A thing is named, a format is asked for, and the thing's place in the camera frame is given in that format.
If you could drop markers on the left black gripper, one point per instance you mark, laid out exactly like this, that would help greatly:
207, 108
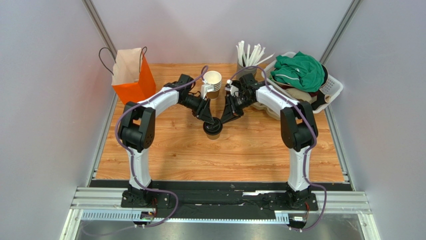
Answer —
206, 115

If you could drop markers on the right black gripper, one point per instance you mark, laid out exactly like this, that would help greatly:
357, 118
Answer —
231, 105

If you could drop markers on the black cup lid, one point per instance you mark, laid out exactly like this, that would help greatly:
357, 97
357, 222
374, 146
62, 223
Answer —
213, 129

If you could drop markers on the orange paper bag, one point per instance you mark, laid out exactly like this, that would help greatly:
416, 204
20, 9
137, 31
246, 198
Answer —
132, 79

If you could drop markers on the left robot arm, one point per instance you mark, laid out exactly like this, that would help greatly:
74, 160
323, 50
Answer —
136, 130

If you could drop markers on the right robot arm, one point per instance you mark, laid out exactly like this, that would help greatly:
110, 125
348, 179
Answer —
298, 129

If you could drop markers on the paper cup stack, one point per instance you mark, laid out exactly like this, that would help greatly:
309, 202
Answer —
213, 78

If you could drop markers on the grey straw holder cup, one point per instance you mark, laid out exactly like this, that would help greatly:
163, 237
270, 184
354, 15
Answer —
241, 70

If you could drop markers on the white wrapped straws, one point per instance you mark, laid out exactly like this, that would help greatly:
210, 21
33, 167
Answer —
248, 55

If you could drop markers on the green cloth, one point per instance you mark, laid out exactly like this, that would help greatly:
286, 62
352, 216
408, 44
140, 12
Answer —
301, 71

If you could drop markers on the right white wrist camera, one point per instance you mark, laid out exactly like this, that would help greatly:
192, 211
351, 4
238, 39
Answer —
232, 88

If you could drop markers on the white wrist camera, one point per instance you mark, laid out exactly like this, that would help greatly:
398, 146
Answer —
209, 91
232, 88

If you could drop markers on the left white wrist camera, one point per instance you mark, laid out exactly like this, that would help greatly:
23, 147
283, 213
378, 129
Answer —
209, 91

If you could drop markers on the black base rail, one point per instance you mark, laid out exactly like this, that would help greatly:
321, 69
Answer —
216, 200

